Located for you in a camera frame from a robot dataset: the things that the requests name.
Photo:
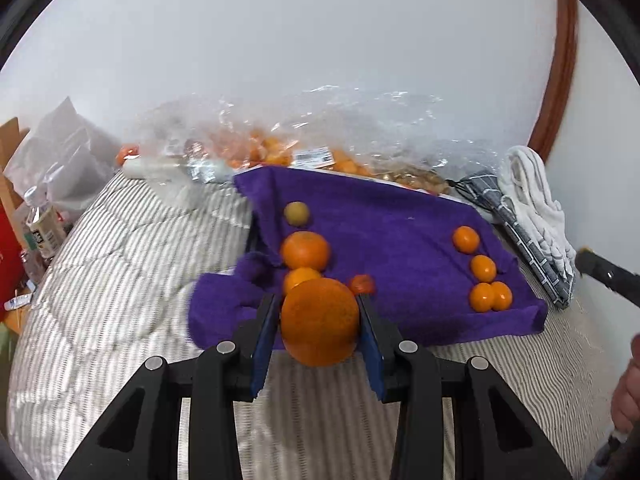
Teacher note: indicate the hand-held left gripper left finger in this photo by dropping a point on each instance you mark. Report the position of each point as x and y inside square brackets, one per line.
[262, 345]

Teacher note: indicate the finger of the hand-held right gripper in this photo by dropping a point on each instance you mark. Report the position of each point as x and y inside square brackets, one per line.
[605, 272]

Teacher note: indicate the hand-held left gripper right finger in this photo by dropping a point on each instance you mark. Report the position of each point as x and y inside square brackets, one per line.
[372, 350]

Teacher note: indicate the large orange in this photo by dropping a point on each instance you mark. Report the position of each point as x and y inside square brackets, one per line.
[320, 322]

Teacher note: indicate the small red tomato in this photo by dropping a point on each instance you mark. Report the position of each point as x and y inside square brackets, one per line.
[362, 284]

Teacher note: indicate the orange persimmon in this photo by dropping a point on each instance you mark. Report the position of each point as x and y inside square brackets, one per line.
[300, 277]

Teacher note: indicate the medium orange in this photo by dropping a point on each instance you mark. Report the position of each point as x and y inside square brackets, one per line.
[305, 251]

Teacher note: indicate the small orange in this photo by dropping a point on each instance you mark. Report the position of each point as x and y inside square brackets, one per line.
[466, 238]
[504, 295]
[483, 268]
[480, 297]

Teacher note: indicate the green round fruit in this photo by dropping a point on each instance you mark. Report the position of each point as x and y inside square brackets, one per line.
[296, 212]

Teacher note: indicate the person's right hand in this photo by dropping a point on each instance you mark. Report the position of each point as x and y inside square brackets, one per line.
[627, 390]

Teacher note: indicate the grey checkered cloth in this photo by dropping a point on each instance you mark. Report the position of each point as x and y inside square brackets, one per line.
[530, 250]

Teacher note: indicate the white cloth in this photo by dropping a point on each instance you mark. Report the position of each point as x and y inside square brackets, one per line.
[535, 185]

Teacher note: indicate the purple towel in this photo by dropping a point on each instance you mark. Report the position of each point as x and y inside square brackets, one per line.
[400, 220]

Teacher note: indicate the white cylindrical roll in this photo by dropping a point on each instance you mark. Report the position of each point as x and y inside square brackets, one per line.
[150, 167]

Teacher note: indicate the clear plastic bag of oranges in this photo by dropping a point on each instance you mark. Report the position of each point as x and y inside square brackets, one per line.
[350, 125]

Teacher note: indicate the orange tomato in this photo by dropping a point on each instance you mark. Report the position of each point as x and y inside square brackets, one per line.
[127, 154]

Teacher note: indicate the small clear bottle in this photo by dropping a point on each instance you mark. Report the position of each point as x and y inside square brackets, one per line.
[30, 265]

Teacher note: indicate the labelled plastic bottle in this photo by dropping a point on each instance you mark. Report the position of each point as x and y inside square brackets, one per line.
[42, 232]

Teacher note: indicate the white tube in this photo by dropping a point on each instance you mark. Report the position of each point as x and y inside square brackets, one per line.
[17, 302]

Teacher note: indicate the red cardboard box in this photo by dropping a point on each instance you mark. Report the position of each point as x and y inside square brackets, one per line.
[7, 250]

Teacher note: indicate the translucent plastic bag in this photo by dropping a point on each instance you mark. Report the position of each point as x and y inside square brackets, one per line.
[60, 150]

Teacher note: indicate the brown wooden frame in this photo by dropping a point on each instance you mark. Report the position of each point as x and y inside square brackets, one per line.
[560, 75]

